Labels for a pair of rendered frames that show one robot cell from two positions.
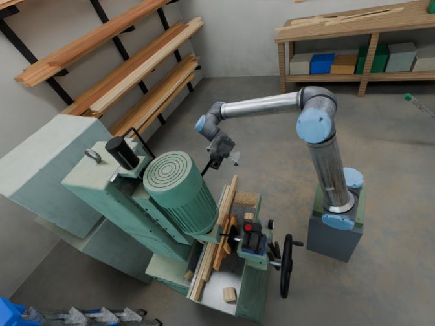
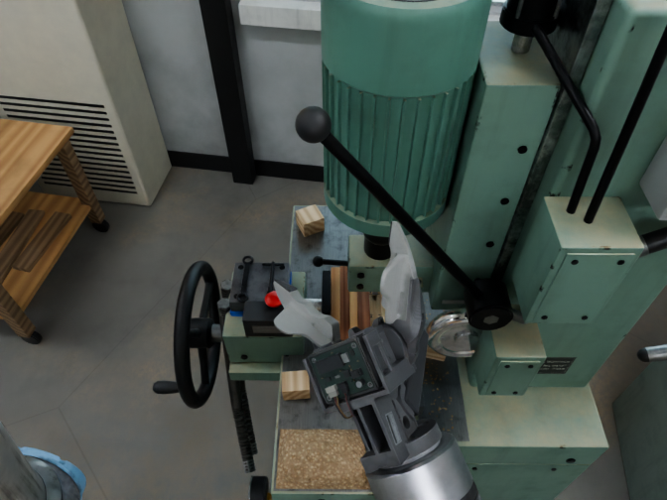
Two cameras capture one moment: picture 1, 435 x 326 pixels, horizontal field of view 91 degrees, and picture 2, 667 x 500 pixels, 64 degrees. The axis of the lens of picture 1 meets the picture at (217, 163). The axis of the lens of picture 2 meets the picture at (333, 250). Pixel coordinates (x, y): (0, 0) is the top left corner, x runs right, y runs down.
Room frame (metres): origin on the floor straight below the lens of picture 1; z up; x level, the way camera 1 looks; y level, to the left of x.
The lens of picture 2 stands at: (0.93, -0.22, 1.73)
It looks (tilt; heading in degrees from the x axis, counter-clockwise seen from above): 50 degrees down; 146
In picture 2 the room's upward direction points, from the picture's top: straight up
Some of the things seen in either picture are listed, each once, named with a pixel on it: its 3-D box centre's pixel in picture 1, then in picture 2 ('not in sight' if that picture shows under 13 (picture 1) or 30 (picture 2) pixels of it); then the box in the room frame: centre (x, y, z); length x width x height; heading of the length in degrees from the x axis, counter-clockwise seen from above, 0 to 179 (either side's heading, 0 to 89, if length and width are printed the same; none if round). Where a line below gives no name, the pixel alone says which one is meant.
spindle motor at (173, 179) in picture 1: (185, 196); (394, 102); (0.50, 0.16, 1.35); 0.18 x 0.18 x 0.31
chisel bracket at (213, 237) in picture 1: (206, 231); (389, 267); (0.51, 0.17, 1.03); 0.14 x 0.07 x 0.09; 56
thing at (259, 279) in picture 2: (253, 237); (262, 296); (0.42, -0.02, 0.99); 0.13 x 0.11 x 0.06; 146
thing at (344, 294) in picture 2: (228, 234); (344, 321); (0.51, 0.09, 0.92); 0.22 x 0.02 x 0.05; 146
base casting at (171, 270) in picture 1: (204, 248); (428, 348); (0.57, 0.26, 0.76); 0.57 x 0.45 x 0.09; 56
